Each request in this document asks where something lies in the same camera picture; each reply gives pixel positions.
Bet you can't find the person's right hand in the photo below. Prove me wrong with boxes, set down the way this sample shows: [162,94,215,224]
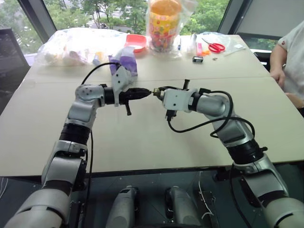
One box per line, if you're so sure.
[270,70,286,90]

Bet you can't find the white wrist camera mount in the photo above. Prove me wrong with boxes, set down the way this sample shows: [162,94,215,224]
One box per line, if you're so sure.
[111,66,130,107]
[162,88,199,113]

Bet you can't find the red plastic bowl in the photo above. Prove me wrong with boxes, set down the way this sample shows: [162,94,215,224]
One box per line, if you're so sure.
[125,34,147,54]

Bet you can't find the colourful candy jar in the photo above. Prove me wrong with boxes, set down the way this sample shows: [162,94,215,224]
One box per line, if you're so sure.
[148,0,181,53]

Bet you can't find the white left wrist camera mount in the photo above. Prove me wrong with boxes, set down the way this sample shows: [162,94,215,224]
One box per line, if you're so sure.
[111,66,130,107]

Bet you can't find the thin white cable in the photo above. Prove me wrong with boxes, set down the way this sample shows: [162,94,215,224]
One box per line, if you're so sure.
[198,171,215,223]

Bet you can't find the clear crumpled plastic bag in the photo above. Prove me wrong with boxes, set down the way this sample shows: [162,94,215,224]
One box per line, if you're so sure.
[199,31,233,55]

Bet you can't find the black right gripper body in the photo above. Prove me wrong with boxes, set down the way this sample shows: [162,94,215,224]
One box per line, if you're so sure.
[163,79,190,92]

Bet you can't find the clear plastic wrapper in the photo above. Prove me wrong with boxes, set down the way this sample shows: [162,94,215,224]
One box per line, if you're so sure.
[189,34,198,56]

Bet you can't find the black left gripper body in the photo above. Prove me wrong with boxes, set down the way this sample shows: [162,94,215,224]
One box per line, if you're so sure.
[118,88,140,117]

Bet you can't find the silver rounded leg casing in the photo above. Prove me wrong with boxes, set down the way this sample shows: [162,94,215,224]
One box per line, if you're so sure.
[164,186,203,228]
[111,185,141,228]

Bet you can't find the large clear bag of items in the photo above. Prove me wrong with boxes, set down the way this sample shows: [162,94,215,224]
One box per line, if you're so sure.
[34,27,129,67]

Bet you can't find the red handled scissors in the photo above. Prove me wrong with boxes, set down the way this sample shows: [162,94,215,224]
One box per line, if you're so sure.
[201,38,226,53]

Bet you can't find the person's left hand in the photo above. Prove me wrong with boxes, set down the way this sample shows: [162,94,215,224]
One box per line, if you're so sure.
[285,93,304,108]

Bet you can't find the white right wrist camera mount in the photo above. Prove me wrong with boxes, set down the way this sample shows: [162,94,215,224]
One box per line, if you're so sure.
[162,88,199,113]

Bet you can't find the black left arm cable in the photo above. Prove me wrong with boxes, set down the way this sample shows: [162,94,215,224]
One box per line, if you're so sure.
[80,62,121,228]

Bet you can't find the person in white shirt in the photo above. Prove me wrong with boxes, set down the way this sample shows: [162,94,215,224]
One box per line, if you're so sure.
[275,22,304,110]

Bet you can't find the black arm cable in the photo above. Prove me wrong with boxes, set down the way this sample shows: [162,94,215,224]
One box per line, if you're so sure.
[80,62,121,228]
[165,89,256,228]

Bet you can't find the grey window blind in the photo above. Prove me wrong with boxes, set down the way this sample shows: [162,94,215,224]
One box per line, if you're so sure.
[235,0,304,40]

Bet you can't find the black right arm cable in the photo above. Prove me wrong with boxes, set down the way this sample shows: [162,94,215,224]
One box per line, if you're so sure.
[165,89,256,228]

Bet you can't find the clear bag around jar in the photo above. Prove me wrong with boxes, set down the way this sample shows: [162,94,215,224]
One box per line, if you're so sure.
[144,0,198,59]

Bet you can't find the black window frame pillar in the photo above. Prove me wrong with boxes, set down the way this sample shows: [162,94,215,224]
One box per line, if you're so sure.
[18,0,58,44]
[217,0,241,36]

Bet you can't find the purple plastic bag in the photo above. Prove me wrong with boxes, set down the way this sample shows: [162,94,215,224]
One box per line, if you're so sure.
[108,46,139,78]

